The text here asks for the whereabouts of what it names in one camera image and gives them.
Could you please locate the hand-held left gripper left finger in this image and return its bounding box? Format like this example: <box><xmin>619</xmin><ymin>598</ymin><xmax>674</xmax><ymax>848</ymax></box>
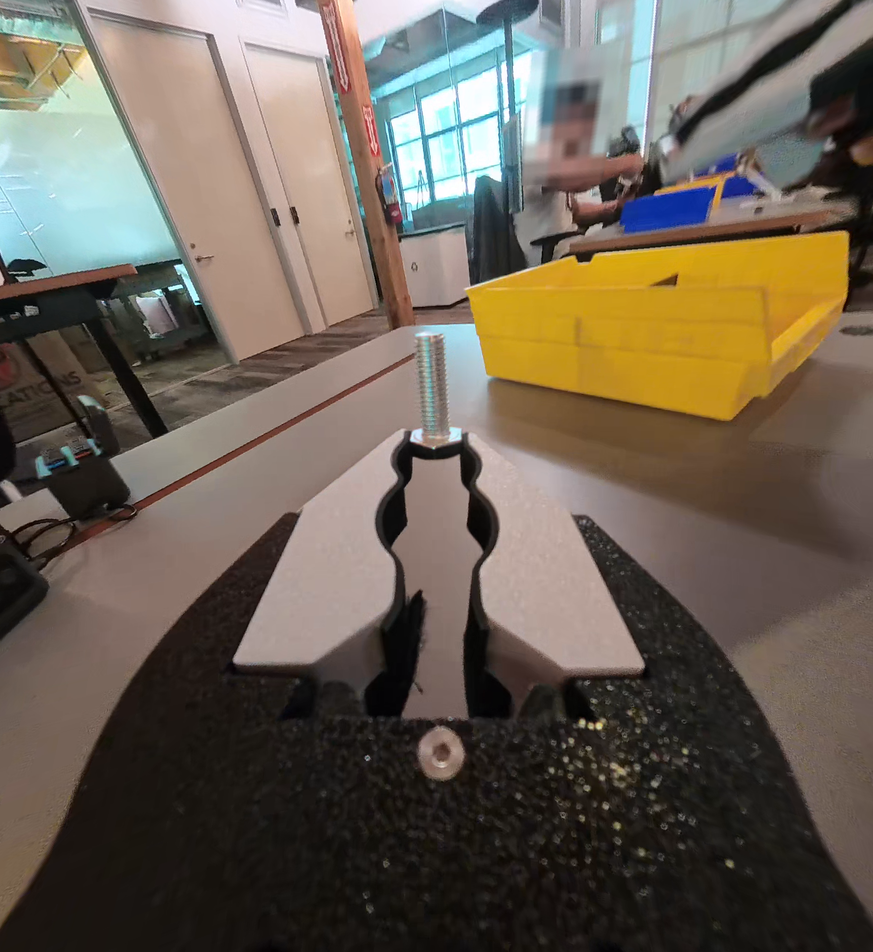
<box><xmin>232</xmin><ymin>427</ymin><xmax>413</xmax><ymax>684</ymax></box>

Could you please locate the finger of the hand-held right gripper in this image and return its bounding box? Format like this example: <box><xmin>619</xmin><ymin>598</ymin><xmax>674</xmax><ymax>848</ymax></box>
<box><xmin>660</xmin><ymin>45</ymin><xmax>847</xmax><ymax>187</ymax></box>
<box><xmin>697</xmin><ymin>0</ymin><xmax>865</xmax><ymax>113</ymax></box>

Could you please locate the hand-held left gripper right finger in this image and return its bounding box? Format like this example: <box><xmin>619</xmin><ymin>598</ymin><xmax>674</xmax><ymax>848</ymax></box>
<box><xmin>459</xmin><ymin>430</ymin><xmax>646</xmax><ymax>697</ymax></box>

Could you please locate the silver hex bolt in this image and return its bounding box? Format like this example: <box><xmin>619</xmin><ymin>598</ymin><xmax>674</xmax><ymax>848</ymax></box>
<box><xmin>405</xmin><ymin>330</ymin><xmax>472</xmax><ymax>452</ymax></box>

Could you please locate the large yellow plastic bin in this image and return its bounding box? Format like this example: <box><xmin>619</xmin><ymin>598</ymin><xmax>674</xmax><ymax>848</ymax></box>
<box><xmin>465</xmin><ymin>230</ymin><xmax>851</xmax><ymax>422</ymax></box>

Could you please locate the person's right hand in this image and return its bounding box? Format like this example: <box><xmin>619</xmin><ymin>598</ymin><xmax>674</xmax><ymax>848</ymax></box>
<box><xmin>801</xmin><ymin>100</ymin><xmax>873</xmax><ymax>168</ymax></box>

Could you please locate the wooden work table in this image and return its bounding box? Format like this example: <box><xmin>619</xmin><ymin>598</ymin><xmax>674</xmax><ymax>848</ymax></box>
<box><xmin>569</xmin><ymin>207</ymin><xmax>858</xmax><ymax>260</ymax></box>

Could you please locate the black battery charger dock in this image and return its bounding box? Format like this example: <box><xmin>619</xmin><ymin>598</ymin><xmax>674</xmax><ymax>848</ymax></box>
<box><xmin>33</xmin><ymin>437</ymin><xmax>134</xmax><ymax>520</ymax></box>

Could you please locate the dark jacket on chair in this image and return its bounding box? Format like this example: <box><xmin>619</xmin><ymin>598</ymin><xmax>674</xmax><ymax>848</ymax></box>
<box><xmin>468</xmin><ymin>176</ymin><xmax>528</xmax><ymax>290</ymax></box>

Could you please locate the dark metal cart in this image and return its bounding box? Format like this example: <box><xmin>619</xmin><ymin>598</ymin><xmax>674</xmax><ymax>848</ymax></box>
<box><xmin>113</xmin><ymin>259</ymin><xmax>213</xmax><ymax>367</ymax></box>

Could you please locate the white cabinet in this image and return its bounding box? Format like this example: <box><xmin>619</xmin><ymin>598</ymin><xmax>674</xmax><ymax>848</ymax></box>
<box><xmin>398</xmin><ymin>222</ymin><xmax>473</xmax><ymax>310</ymax></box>

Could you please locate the red fire extinguisher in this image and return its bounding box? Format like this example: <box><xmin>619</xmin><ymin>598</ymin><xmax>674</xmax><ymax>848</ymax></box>
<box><xmin>375</xmin><ymin>162</ymin><xmax>405</xmax><ymax>226</ymax></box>

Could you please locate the brown cardboard box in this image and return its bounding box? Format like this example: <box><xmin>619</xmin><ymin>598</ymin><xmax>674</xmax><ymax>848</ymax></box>
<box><xmin>0</xmin><ymin>331</ymin><xmax>104</xmax><ymax>421</ymax></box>

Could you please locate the dark table with wooden edge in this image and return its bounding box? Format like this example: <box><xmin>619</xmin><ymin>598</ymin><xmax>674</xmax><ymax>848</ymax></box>
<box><xmin>0</xmin><ymin>262</ymin><xmax>171</xmax><ymax>441</ymax></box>

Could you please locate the white door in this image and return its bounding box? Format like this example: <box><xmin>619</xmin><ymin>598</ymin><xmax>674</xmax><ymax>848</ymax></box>
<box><xmin>88</xmin><ymin>13</ymin><xmax>312</xmax><ymax>365</ymax></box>
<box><xmin>240</xmin><ymin>39</ymin><xmax>379</xmax><ymax>332</ymax></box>

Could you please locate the black cable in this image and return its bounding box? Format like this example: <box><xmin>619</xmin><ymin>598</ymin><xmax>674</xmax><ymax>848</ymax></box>
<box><xmin>3</xmin><ymin>503</ymin><xmax>138</xmax><ymax>575</ymax></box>

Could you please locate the wooden post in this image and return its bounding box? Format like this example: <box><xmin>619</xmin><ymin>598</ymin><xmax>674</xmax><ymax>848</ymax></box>
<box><xmin>316</xmin><ymin>0</ymin><xmax>417</xmax><ymax>330</ymax></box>

